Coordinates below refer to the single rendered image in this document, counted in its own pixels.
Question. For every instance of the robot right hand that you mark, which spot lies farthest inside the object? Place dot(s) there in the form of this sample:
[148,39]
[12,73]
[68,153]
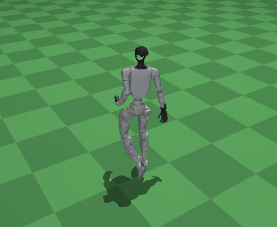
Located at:
[163,113]

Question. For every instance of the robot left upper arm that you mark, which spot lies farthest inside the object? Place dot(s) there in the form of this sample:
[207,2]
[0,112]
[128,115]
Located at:
[125,80]

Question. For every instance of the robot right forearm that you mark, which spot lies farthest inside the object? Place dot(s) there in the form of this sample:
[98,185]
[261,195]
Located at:
[161,98]

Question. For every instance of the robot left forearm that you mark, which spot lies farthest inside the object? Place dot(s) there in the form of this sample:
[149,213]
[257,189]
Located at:
[122,99]

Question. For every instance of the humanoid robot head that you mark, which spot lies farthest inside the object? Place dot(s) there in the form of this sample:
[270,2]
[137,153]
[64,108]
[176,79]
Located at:
[143,52]

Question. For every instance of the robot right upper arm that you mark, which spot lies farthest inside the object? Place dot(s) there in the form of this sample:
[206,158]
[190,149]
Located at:
[156,78]

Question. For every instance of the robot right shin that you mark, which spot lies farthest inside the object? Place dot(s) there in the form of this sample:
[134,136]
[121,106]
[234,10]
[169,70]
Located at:
[144,146]

